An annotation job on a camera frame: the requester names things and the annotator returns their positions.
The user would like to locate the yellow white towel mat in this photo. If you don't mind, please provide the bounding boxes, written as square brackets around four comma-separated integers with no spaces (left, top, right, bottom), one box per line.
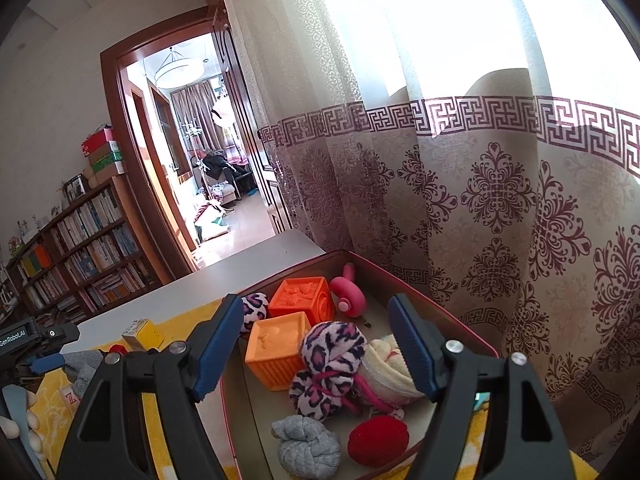
[29,299,601,480]

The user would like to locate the grey knit sock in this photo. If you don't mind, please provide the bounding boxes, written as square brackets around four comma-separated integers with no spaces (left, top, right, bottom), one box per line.
[62,349,105,399]

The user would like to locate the large leopard print sock bundle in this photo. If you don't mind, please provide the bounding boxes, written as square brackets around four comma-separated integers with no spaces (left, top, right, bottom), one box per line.
[288,321,368,422]

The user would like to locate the picture frame on shelf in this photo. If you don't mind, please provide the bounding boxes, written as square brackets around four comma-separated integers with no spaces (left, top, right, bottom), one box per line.
[62,174,91,204]

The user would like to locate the wooden bookshelf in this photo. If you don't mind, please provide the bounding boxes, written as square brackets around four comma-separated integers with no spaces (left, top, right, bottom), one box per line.
[1,176,170,326]

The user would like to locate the teal binder clip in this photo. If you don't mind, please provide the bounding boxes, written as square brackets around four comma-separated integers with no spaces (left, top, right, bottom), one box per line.
[474,392,490,411]

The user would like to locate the red yarn ball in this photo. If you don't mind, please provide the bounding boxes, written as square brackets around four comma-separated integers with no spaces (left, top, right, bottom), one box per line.
[347,415,410,468]
[108,344,128,356]

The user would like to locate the brown wooden door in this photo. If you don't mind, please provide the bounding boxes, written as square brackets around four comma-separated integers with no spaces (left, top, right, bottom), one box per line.
[127,72,198,264]

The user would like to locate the red metal tin box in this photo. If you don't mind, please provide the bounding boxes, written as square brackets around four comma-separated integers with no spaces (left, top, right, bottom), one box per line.
[222,252,491,479]

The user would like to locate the cream pink sock bundle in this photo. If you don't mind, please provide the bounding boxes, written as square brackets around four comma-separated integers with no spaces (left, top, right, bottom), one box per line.
[354,334,424,414]

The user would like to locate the patterned purple curtain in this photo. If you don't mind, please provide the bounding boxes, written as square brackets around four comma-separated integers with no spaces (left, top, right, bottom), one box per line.
[224,0,639,469]

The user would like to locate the pink rubber ring toy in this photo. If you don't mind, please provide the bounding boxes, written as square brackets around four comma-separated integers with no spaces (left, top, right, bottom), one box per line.
[329,262,367,318]

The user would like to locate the clear plastic packet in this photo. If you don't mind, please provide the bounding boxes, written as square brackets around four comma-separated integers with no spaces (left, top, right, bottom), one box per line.
[58,385,81,415]

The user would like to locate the ceiling lamp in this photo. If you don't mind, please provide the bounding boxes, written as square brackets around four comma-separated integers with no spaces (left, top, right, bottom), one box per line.
[154,47,205,89]

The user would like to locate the left gloved hand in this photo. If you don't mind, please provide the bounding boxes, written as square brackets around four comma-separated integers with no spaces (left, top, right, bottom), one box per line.
[1,385,46,462]

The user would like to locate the light orange embossed cube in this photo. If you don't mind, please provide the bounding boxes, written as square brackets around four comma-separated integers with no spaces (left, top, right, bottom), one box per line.
[244,312,310,392]

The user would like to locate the small cardboard box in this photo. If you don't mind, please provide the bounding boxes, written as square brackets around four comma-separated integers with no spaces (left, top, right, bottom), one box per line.
[122,318,164,351]

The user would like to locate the bright orange embossed cube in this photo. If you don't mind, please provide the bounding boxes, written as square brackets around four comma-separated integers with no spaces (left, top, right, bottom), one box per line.
[268,276,335,326]

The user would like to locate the stacked red green boxes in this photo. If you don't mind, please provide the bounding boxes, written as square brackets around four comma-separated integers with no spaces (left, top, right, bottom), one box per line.
[81,125,126,188]

